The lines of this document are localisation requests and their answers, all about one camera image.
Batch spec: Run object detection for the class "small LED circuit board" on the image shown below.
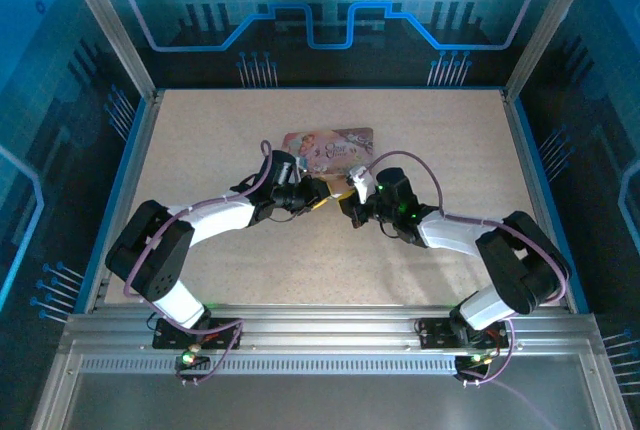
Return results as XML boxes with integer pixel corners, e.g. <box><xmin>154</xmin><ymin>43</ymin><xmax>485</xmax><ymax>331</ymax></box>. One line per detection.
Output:
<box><xmin>174</xmin><ymin>344</ymin><xmax>211</xmax><ymax>367</ymax></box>
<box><xmin>454</xmin><ymin>352</ymin><xmax>494</xmax><ymax>370</ymax></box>

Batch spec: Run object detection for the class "slotted grey cable duct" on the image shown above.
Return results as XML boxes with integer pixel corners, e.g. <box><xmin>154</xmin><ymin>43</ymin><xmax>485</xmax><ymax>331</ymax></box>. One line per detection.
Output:
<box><xmin>78</xmin><ymin>355</ymin><xmax>461</xmax><ymax>376</ymax></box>

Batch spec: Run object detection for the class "aluminium side rail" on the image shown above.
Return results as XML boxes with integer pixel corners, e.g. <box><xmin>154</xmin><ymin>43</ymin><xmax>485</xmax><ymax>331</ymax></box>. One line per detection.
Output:
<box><xmin>499</xmin><ymin>89</ymin><xmax>591</xmax><ymax>314</ymax></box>
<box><xmin>82</xmin><ymin>89</ymin><xmax>165</xmax><ymax>314</ymax></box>

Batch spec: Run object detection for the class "aluminium frame post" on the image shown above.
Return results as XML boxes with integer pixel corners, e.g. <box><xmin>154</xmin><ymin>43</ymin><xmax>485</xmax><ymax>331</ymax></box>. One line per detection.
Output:
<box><xmin>54</xmin><ymin>0</ymin><xmax>160</xmax><ymax>101</ymax></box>
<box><xmin>503</xmin><ymin>0</ymin><xmax>604</xmax><ymax>101</ymax></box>

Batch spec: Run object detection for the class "grey metal panel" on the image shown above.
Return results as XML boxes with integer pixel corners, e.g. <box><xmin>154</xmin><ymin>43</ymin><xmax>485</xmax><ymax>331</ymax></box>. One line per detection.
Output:
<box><xmin>62</xmin><ymin>372</ymin><xmax>599</xmax><ymax>430</ymax></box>

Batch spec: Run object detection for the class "pink illustrated tin box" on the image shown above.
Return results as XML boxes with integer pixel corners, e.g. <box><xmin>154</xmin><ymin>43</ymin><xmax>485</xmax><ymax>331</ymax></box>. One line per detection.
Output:
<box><xmin>282</xmin><ymin>127</ymin><xmax>376</xmax><ymax>186</ymax></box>

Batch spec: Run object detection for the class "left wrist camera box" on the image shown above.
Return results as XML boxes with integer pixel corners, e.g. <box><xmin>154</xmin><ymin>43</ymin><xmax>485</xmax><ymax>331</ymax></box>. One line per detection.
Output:
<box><xmin>279</xmin><ymin>157</ymin><xmax>309</xmax><ymax>184</ymax></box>

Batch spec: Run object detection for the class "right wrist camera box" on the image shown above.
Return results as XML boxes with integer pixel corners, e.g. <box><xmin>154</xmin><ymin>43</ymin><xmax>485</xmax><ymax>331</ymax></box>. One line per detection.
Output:
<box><xmin>344</xmin><ymin>164</ymin><xmax>376</xmax><ymax>204</ymax></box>

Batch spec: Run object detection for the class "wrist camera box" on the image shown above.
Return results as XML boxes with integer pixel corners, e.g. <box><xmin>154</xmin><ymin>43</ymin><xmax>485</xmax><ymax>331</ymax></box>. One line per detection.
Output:
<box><xmin>279</xmin><ymin>157</ymin><xmax>309</xmax><ymax>184</ymax></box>
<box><xmin>344</xmin><ymin>164</ymin><xmax>376</xmax><ymax>204</ymax></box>

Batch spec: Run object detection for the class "wide aluminium base rail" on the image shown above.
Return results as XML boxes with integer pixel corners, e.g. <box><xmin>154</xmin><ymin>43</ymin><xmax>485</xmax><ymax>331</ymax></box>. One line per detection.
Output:
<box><xmin>58</xmin><ymin>303</ymin><xmax>609</xmax><ymax>356</ymax></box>

